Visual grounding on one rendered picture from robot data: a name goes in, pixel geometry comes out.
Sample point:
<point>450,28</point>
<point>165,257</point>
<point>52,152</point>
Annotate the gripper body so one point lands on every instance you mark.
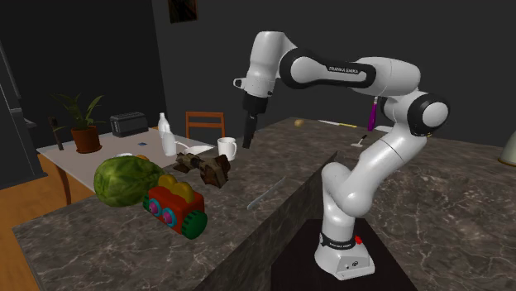
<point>254,103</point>

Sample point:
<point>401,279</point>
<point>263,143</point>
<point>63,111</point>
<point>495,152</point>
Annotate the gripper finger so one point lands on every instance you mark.
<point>249,131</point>

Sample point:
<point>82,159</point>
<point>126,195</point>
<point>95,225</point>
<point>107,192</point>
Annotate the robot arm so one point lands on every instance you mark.
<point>375,169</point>

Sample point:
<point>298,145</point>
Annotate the white mug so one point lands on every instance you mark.
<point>226,148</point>

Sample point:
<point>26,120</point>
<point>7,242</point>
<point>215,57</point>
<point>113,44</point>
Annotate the brown wooden chair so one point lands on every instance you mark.
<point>204,115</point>

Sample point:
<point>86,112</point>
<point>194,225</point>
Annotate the brown potato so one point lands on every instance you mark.
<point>298,123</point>

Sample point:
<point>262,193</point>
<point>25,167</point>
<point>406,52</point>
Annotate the brown figure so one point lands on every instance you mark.
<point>209,169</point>

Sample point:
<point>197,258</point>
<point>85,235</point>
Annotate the grey knife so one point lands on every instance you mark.
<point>266,194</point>

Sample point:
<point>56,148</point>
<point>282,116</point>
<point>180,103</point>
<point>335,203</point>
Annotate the white bottle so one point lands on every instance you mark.
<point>162,123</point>
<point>169,144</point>

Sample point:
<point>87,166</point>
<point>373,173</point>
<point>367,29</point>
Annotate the yellow and white pen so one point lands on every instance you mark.
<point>342,124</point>

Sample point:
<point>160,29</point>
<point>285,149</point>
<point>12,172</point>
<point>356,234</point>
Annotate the red toy car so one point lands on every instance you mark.
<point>177,205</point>

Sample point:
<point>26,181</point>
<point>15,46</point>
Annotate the orange fruit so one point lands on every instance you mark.
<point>142,157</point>

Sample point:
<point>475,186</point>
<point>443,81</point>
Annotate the purple bottle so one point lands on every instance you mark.
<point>373,117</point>

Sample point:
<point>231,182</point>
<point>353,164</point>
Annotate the black toaster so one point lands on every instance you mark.
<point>129,124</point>

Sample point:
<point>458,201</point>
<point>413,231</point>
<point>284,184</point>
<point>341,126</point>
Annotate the white bowl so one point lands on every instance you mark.
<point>123,154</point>

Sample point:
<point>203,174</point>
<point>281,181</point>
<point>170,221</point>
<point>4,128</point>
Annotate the green cabbage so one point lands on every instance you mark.
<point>125,181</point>

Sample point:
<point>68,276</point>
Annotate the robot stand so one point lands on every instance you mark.
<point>298,266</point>

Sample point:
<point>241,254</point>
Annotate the potted green plant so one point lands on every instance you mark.
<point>85,137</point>

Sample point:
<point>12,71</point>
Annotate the white dining table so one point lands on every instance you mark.
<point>80,163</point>

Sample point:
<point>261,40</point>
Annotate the dark cabinet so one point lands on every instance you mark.
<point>16,133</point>

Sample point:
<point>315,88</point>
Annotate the pale dome-shaped lamp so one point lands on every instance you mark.
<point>510,151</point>

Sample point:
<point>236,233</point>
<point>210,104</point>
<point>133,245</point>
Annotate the dark wall picture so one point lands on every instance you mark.
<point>182,10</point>

